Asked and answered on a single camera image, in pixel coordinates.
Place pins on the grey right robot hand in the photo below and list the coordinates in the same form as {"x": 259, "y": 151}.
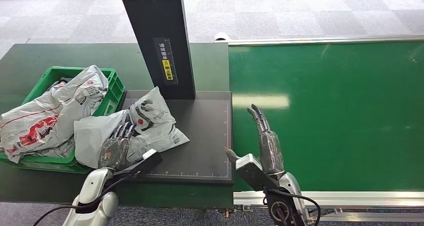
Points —
{"x": 271, "y": 151}

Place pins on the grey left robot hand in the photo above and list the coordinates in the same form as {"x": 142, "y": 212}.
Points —
{"x": 114, "y": 151}

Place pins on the grey poly mailer package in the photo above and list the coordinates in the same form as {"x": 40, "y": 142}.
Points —
{"x": 155, "y": 121}

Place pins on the green conveyor belt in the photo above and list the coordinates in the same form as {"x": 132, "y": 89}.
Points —
{"x": 348, "y": 118}

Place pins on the green plastic crate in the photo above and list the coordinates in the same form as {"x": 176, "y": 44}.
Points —
{"x": 112, "y": 91}

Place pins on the grey mailer with red print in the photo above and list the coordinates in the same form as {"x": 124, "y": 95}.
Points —
{"x": 49, "y": 115}

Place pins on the small grey mailer bag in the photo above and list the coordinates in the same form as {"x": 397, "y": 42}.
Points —
{"x": 58, "y": 85}

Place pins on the black and yellow column label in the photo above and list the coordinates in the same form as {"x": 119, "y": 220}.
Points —
{"x": 166, "y": 63}

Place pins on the white roller end cap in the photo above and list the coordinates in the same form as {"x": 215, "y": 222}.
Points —
{"x": 221, "y": 37}

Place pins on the black scanner column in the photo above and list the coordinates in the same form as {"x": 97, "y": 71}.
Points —
{"x": 157, "y": 25}

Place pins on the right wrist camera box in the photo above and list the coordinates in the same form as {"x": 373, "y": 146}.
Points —
{"x": 253, "y": 171}

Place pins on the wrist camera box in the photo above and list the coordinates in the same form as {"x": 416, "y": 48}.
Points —
{"x": 253, "y": 171}
{"x": 145, "y": 161}

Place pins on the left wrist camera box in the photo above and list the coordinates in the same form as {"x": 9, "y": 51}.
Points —
{"x": 145, "y": 161}

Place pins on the black scanner base plate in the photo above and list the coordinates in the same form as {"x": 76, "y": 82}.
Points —
{"x": 205, "y": 138}

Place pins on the metal conveyor mounting bracket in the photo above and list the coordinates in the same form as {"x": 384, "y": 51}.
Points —
{"x": 235, "y": 210}

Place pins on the aluminium conveyor side rail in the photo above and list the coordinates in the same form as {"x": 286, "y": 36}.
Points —
{"x": 331, "y": 39}
{"x": 371, "y": 199}

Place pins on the aluminium lower frame bar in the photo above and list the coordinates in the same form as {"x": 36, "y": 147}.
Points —
{"x": 381, "y": 217}

